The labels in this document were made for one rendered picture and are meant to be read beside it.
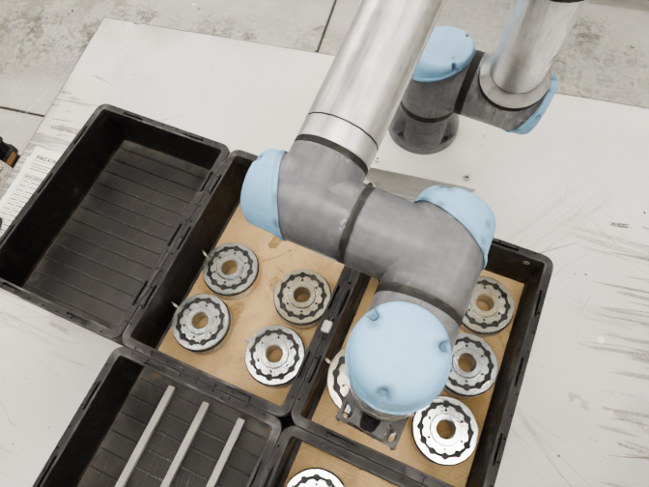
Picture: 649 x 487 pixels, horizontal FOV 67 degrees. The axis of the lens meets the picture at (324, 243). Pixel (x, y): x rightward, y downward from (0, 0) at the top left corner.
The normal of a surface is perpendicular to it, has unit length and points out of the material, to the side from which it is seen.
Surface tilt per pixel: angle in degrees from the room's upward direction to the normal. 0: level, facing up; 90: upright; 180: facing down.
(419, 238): 12
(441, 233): 3
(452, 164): 1
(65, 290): 0
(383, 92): 47
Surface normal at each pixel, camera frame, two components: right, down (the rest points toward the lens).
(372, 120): 0.55, 0.12
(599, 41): -0.05, -0.40
